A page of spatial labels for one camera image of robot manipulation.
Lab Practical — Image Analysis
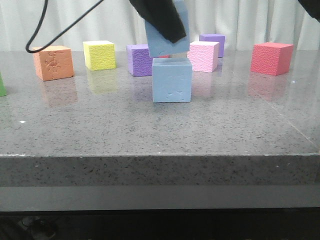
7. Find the pink foam cube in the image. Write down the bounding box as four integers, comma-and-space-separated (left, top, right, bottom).
187, 41, 220, 73

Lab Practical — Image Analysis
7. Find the purple foam cube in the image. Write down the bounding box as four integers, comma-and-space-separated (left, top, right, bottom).
199, 33, 226, 59
126, 44, 153, 77

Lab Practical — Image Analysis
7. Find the green foam cube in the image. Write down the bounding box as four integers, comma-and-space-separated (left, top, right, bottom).
0, 74, 7, 97

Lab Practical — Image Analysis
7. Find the textured light blue foam cube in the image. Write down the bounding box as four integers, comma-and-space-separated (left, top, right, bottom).
144, 0, 190, 58

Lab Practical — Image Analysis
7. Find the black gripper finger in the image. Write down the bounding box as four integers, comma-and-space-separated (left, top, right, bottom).
129, 0, 187, 44

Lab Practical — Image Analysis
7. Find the purple foam cube near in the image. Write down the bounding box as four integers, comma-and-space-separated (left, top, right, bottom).
126, 44, 153, 77

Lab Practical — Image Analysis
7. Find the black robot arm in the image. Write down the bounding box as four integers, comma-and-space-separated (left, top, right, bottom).
298, 0, 320, 22

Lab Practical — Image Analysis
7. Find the grey curtain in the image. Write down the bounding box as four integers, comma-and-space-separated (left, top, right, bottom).
0, 0, 320, 52

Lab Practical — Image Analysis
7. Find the yellow foam cube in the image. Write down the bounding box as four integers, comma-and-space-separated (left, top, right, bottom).
82, 40, 116, 71

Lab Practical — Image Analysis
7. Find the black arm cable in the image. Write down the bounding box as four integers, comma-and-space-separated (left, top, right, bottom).
25, 0, 104, 54

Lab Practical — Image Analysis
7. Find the purple foam cube far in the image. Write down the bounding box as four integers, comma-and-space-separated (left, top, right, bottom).
199, 33, 226, 59

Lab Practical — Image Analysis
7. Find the dented orange foam cube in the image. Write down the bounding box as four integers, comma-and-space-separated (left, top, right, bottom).
32, 45, 74, 81

